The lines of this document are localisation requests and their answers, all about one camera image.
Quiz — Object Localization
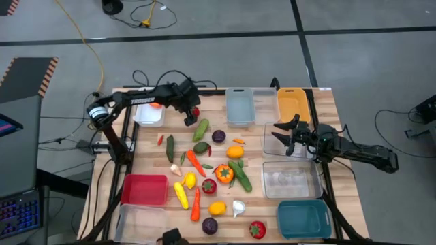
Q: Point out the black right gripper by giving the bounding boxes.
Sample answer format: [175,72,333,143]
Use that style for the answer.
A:
[271,114,321,159]

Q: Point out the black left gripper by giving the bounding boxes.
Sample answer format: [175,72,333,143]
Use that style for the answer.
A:
[172,88,202,127]

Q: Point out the light green cucumber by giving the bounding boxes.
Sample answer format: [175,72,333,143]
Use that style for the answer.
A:
[191,118,211,143]

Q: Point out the green avocado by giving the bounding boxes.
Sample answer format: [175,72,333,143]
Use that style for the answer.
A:
[193,141,211,155]

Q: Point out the dark green jalapeno pepper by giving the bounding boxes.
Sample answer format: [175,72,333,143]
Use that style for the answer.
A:
[166,134,175,164]

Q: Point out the orange carrot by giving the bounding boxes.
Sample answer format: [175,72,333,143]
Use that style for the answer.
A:
[185,149,207,178]
[190,186,202,223]

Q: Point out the orange citrus fruit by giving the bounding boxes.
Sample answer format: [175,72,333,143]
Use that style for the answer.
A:
[225,144,245,160]

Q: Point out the yellow lemon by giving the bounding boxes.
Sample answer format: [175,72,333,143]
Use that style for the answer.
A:
[183,171,198,190]

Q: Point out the yellow corn cob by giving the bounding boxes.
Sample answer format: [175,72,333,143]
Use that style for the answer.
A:
[173,182,190,210]

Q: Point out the white garlic bulb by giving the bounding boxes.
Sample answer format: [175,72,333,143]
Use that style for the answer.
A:
[232,199,247,218]

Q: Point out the yellow-orange round fruit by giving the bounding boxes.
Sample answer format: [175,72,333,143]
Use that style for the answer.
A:
[208,201,228,216]

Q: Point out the silver left arm base block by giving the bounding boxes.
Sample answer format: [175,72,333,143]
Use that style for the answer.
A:
[91,141,136,154]

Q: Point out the small clear acrylic bin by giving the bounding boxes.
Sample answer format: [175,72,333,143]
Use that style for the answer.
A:
[262,121,316,160]

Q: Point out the yellow plastic bin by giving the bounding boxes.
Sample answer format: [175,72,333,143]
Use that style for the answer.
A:
[276,87,312,124]

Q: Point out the frosted translucent plastic bin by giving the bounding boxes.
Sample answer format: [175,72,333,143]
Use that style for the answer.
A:
[252,87,281,125]

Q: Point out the small white plastic bin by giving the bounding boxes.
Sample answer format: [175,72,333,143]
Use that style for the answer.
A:
[132,100,167,128]

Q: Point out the large clear acrylic bin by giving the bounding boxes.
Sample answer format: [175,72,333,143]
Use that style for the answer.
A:
[260,159,324,200]

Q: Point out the grey-blue plastic bin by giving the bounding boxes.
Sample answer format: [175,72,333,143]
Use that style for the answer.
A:
[225,87,255,128]

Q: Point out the red plastic bin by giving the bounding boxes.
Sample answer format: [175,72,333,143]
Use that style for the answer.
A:
[121,174,170,207]

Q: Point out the teal plastic bin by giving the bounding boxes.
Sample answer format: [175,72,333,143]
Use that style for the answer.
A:
[276,199,333,240]

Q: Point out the translucent plastic tub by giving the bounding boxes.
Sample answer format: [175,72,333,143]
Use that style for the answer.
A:
[114,203,168,245]

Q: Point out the grey metal stand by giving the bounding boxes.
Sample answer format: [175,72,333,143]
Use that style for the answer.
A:
[404,119,436,140]

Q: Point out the black round stand base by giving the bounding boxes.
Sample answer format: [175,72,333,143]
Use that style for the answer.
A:
[101,0,124,16]

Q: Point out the black equipment box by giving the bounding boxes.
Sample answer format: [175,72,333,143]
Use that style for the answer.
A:
[414,94,436,124]

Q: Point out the large hazard-striped black mat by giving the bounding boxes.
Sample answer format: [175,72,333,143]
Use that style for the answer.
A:
[0,56,60,105]

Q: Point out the small dark tablet screen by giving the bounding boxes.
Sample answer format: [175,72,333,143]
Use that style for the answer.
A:
[0,113,24,139]

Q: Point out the grey laptop backlit keyboard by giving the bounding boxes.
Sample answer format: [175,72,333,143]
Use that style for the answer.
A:
[0,95,50,245]

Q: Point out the small hazard-striped black mat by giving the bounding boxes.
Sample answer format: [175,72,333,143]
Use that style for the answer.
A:
[0,0,20,17]

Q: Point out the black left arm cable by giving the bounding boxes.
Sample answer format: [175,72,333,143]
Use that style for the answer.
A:
[155,69,219,91]

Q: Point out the black cable loop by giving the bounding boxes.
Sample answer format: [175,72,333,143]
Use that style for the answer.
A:
[131,69,151,88]

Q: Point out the long black floor cable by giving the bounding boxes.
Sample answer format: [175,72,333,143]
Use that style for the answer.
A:
[373,108,436,159]

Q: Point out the black looped floor cable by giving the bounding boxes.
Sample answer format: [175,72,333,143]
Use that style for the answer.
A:
[108,0,178,31]

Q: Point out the yellow plug cord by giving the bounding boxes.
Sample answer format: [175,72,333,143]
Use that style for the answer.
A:
[140,0,158,28]

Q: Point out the black camera device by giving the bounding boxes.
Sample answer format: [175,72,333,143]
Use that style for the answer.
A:
[155,227,190,245]

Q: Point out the black floor cables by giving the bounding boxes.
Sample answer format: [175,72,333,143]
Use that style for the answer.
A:
[37,91,113,150]

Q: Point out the yellow floor cable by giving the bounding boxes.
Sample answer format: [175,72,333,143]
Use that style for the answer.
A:
[54,0,105,132]

